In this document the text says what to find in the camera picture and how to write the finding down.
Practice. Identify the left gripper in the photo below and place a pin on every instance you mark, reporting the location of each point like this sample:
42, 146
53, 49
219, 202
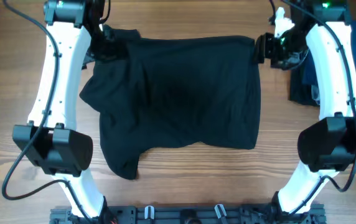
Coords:
112, 50

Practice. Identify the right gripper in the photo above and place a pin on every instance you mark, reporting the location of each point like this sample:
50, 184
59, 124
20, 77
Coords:
263, 50

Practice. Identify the black t-shirt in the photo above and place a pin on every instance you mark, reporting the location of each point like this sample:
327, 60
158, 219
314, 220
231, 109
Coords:
173, 93

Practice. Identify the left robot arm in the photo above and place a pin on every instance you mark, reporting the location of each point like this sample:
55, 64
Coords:
50, 139

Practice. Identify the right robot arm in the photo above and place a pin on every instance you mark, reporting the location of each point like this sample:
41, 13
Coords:
321, 29

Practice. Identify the black garment under pile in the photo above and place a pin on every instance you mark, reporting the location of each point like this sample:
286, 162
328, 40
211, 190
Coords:
299, 92

